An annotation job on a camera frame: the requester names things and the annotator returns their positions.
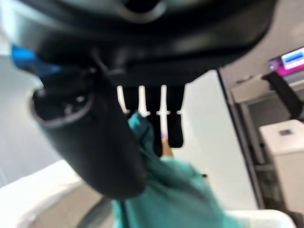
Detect white bed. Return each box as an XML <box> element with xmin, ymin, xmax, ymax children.
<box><xmin>0</xmin><ymin>159</ymin><xmax>100</xmax><ymax>228</ymax></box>

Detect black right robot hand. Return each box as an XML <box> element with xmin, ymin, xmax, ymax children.
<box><xmin>9</xmin><ymin>0</ymin><xmax>277</xmax><ymax>200</ymax></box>

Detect white cabinet box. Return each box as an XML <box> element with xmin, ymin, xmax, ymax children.
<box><xmin>258</xmin><ymin>119</ymin><xmax>304</xmax><ymax>213</ymax></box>

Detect teal green garment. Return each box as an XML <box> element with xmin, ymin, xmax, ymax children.
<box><xmin>111</xmin><ymin>111</ymin><xmax>238</xmax><ymax>228</ymax></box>

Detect grey desk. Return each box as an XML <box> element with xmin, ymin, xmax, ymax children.
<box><xmin>231</xmin><ymin>74</ymin><xmax>304</xmax><ymax>104</ymax></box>

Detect computer monitor with bright screen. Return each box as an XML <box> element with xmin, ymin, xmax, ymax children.
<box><xmin>267</xmin><ymin>47</ymin><xmax>304</xmax><ymax>77</ymax></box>

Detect white laundry basket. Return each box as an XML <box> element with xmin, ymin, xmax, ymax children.
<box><xmin>223</xmin><ymin>209</ymin><xmax>297</xmax><ymax>228</ymax></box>

